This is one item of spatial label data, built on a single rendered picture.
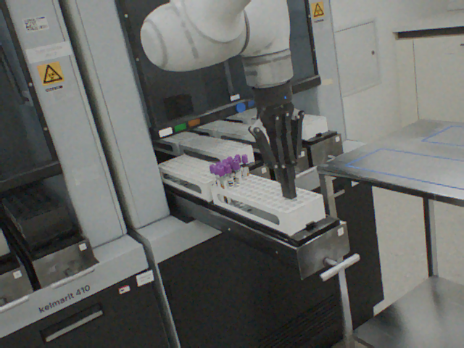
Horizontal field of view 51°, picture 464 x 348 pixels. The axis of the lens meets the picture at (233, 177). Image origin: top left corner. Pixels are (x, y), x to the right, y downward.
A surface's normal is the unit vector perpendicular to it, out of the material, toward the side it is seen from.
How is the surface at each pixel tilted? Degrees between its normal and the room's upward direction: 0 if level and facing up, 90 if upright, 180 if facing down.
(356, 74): 90
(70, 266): 90
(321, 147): 90
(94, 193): 90
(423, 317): 0
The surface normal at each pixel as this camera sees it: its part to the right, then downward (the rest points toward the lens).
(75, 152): 0.55, 0.18
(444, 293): -0.19, -0.93
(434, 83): -0.82, 0.33
